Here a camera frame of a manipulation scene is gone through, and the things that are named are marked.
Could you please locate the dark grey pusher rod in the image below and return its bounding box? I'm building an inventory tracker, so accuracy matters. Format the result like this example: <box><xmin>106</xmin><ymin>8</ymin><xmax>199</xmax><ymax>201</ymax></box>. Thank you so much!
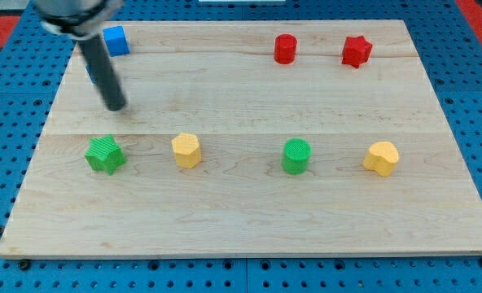
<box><xmin>78</xmin><ymin>35</ymin><xmax>126</xmax><ymax>112</ymax></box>

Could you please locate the green star block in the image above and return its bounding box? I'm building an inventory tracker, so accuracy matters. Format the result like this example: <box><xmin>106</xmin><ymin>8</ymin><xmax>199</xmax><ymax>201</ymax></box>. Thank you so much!
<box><xmin>85</xmin><ymin>135</ymin><xmax>127</xmax><ymax>175</ymax></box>

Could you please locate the red star block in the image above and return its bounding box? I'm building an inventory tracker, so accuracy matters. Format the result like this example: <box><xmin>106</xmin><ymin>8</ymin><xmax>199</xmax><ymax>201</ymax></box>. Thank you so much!
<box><xmin>341</xmin><ymin>36</ymin><xmax>373</xmax><ymax>68</ymax></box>

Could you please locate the blue cube block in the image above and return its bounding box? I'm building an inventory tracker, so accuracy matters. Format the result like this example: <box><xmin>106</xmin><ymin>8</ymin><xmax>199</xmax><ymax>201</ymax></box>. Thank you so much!
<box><xmin>103</xmin><ymin>26</ymin><xmax>130</xmax><ymax>57</ymax></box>

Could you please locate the yellow hexagon block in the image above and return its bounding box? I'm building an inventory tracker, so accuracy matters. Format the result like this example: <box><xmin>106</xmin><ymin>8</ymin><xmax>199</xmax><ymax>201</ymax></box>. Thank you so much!
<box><xmin>171</xmin><ymin>133</ymin><xmax>202</xmax><ymax>168</ymax></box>

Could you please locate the red cylinder block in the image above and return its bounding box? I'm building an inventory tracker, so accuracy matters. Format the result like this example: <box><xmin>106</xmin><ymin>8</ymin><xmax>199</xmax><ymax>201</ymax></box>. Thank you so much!
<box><xmin>274</xmin><ymin>34</ymin><xmax>297</xmax><ymax>64</ymax></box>

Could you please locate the green cylinder block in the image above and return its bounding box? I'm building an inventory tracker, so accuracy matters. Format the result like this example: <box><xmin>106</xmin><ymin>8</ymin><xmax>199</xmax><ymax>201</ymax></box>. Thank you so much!
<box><xmin>281</xmin><ymin>138</ymin><xmax>312</xmax><ymax>175</ymax></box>

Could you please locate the light wooden board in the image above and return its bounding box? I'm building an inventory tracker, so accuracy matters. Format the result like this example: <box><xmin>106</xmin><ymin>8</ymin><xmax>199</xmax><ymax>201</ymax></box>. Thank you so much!
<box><xmin>0</xmin><ymin>20</ymin><xmax>482</xmax><ymax>260</ymax></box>

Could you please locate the yellow heart block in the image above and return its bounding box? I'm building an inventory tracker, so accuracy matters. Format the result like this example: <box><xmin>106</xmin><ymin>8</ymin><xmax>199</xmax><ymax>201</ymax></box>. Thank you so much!
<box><xmin>362</xmin><ymin>141</ymin><xmax>400</xmax><ymax>177</ymax></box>

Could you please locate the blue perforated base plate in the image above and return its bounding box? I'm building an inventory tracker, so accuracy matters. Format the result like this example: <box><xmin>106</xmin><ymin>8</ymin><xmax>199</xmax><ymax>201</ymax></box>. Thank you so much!
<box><xmin>0</xmin><ymin>1</ymin><xmax>482</xmax><ymax>292</ymax></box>

